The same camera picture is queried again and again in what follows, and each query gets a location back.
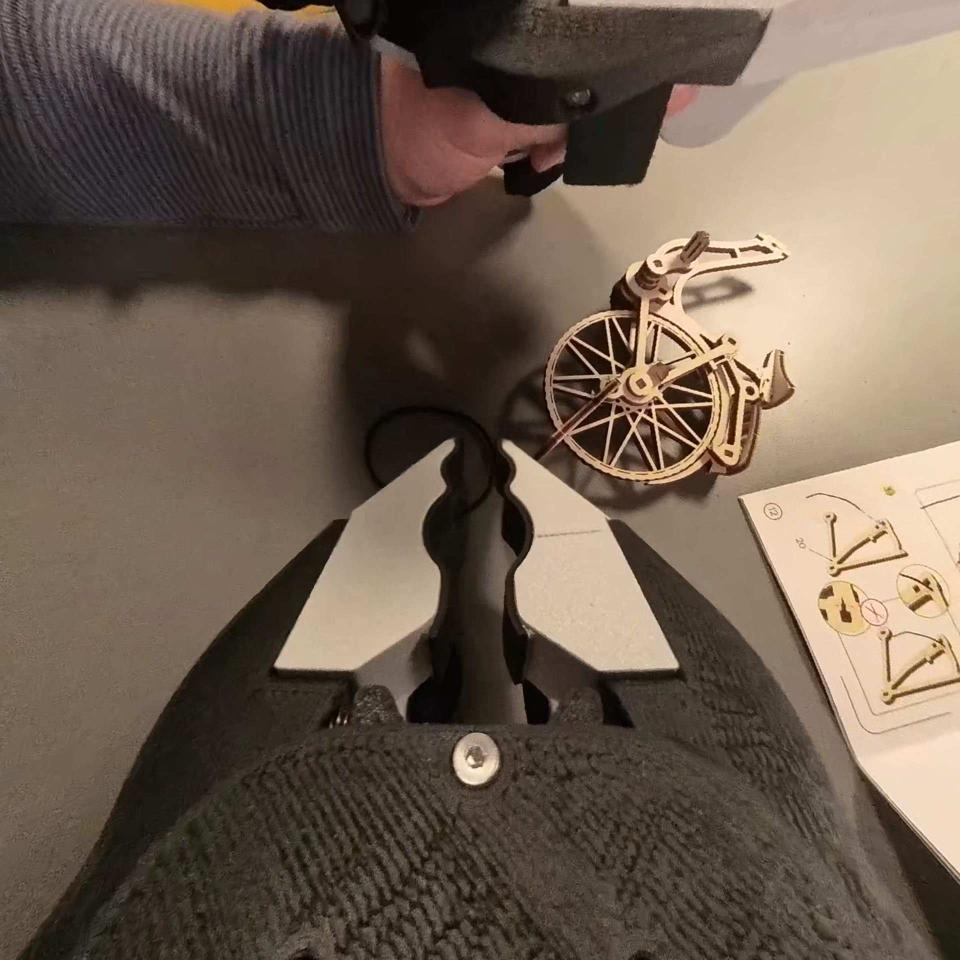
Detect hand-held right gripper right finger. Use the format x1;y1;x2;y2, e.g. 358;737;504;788
487;438;681;725

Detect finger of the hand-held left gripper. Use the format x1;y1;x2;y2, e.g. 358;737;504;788
663;0;960;147

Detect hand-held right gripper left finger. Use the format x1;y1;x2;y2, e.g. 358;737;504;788
273;437;466;725

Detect black rubber band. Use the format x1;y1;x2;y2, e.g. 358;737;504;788
363;405;502;519

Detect person's left forearm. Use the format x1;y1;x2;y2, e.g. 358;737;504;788
0;0;425;235

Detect wooden bicycle wheel model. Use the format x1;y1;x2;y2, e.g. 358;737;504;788
543;231;798;485

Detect person's left hand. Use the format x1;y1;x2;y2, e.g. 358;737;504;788
381;52;702;209

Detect assembly instruction booklet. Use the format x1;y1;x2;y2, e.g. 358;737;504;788
738;442;960;882

